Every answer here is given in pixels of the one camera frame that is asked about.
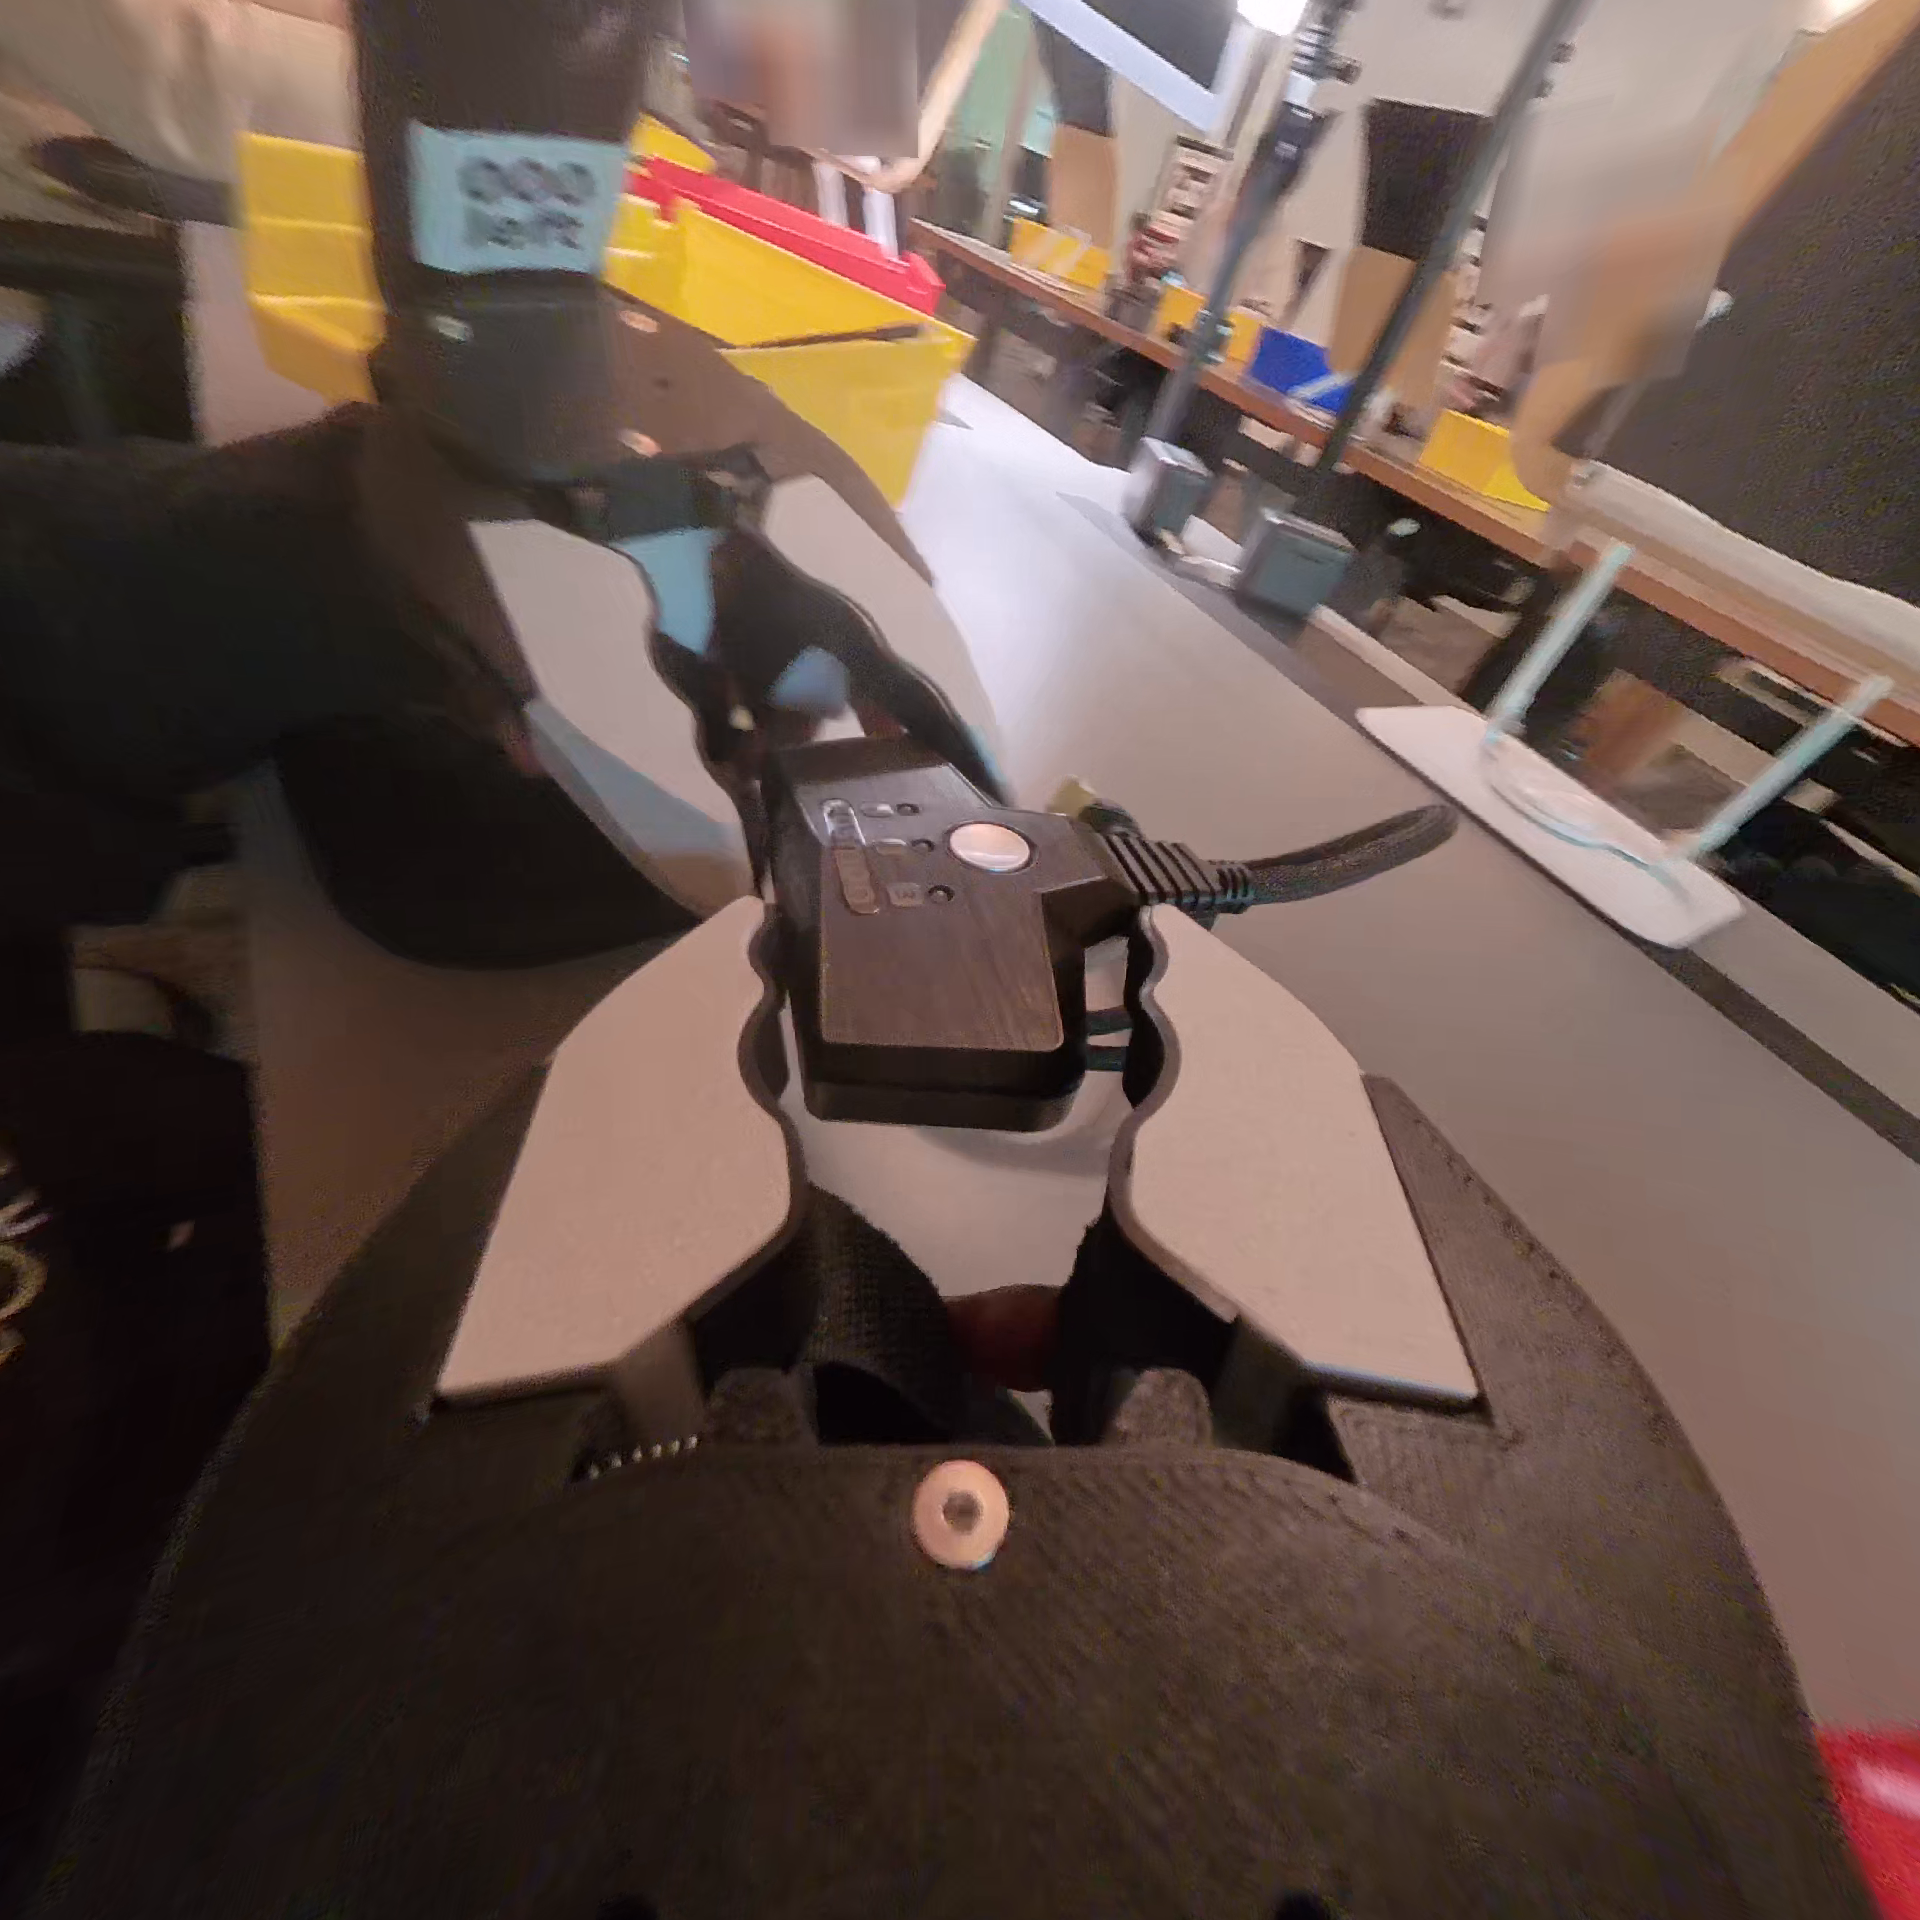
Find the blue plastic object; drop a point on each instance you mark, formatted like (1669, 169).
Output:
(1293, 366)

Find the person's left forearm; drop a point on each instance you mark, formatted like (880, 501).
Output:
(180, 599)

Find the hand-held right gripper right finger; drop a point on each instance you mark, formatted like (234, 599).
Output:
(1275, 1198)

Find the yellow plastic bin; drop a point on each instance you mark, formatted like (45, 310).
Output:
(839, 404)
(1057, 252)
(1475, 457)
(311, 270)
(1209, 326)

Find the studio light panel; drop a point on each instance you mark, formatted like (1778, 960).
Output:
(1145, 43)

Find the metal light stand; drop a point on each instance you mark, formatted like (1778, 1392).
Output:
(1293, 121)

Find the red plastic object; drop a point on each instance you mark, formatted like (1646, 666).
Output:
(1882, 1836)

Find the black bin divider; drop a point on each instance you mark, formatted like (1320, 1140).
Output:
(819, 340)

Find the person's dark printed clothing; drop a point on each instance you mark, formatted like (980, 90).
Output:
(109, 1351)

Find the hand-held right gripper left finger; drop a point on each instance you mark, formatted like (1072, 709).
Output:
(630, 1198)

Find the white board stand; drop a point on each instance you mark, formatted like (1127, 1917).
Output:
(1502, 778)

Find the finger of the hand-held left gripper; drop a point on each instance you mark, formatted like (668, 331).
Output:
(584, 644)
(889, 582)

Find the black stand pole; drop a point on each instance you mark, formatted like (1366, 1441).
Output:
(1349, 230)

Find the long wooden desk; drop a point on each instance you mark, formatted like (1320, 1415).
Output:
(1440, 472)

